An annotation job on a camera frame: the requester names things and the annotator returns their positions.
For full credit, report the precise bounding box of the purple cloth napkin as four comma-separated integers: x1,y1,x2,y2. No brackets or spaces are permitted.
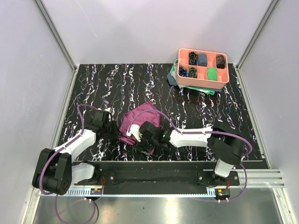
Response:
119,101,161,155

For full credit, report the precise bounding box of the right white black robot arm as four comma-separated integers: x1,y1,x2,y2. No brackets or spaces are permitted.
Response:
127,122,246,185

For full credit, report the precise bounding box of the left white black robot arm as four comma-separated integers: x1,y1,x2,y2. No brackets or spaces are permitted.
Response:
32,108,119,196

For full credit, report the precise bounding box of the green rolled napkin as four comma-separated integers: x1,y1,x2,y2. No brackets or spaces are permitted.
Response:
207,67,218,81

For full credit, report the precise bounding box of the blue rolled napkin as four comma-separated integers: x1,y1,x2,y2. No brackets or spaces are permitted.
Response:
198,53,207,67

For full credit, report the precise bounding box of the dark patterned rolled napkin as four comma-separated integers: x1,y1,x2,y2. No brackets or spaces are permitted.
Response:
216,55,226,69

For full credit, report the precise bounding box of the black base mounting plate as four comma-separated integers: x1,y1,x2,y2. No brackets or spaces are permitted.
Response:
72,161,240,187

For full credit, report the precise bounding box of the stack of folded cloths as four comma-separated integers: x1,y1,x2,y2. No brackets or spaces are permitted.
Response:
166,58,222,96

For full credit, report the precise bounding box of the colourful band bundle left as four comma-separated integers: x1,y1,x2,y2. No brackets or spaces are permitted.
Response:
178,66,188,77

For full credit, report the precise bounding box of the colourful band bundle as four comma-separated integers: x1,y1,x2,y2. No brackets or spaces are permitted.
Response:
188,67,198,78
178,66,188,77
188,51,198,65

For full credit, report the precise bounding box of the colourful band bundle middle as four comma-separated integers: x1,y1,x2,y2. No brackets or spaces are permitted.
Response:
188,67,198,78

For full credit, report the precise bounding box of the pink compartment tray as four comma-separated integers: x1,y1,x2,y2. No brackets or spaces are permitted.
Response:
177,48,229,90

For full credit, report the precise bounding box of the colourful band bundle top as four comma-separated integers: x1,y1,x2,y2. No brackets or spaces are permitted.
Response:
188,51,198,65

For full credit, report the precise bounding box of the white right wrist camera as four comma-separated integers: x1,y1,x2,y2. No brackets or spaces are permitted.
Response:
127,124,141,142

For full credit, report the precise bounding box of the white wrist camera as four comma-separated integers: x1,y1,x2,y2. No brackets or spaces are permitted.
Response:
96,107,112,116
127,124,141,142

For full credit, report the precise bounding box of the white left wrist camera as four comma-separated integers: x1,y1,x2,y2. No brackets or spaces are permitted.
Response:
96,107,112,116

